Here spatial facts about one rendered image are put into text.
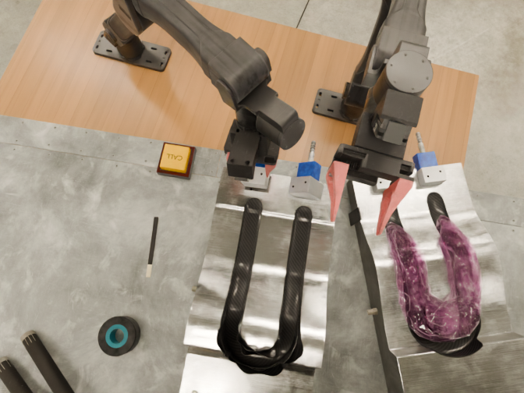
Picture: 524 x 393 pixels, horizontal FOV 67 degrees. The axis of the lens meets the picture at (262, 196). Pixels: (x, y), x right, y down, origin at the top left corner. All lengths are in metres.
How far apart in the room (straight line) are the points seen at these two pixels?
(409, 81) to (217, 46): 0.28
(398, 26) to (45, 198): 0.84
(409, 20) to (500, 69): 1.73
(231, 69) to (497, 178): 1.67
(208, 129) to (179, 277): 0.37
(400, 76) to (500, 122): 1.72
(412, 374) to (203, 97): 0.78
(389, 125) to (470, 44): 1.92
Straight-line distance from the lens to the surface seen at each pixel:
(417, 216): 0.94
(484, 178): 2.08
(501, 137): 2.20
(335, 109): 1.04
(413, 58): 0.54
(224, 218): 0.85
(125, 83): 1.12
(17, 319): 1.06
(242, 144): 0.67
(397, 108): 0.49
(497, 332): 0.97
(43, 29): 1.30
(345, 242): 0.94
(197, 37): 0.64
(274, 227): 0.84
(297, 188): 0.83
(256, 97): 0.64
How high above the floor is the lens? 1.71
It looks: 75 degrees down
